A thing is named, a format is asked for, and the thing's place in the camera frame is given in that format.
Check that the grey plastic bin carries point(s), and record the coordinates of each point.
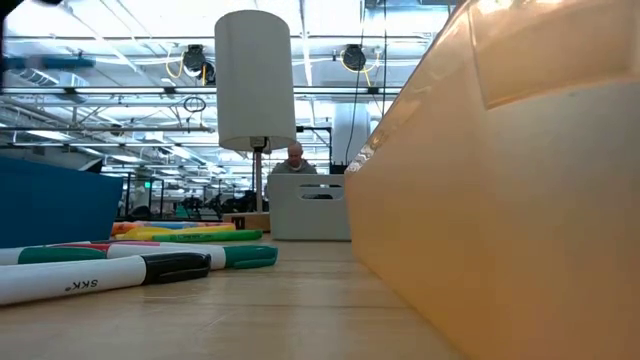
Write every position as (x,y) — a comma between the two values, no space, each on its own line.
(300,220)

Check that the orange translucent plastic bin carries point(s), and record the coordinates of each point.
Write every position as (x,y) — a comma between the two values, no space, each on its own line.
(500,225)

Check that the white marker red cap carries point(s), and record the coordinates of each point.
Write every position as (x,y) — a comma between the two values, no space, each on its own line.
(85,246)

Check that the white marker green cap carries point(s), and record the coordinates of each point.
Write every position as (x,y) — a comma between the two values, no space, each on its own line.
(60,255)

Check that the person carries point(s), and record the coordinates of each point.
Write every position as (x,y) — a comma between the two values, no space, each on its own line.
(295,160)

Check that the white shade wooden base lamp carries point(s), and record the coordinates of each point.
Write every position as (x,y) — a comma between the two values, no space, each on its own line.
(255,80)

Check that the pink highlighter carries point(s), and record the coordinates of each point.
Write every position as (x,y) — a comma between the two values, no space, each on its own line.
(215,224)

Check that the white marker teal cap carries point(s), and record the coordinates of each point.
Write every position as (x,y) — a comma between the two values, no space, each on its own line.
(250,256)

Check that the green highlighter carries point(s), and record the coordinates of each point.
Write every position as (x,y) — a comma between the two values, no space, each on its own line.
(215,236)

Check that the yellow highlighter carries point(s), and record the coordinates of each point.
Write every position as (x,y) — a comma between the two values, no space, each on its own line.
(200,229)
(135,236)

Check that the blue plastic tray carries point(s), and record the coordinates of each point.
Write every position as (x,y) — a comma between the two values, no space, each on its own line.
(50,210)

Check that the orange highlighter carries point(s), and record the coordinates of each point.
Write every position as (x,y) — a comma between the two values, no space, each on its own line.
(120,228)

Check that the blue highlighter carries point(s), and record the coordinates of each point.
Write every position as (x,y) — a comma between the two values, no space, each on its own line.
(172,224)

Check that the white SKK marker black cap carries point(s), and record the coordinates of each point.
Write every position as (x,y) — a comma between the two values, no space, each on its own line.
(75,282)

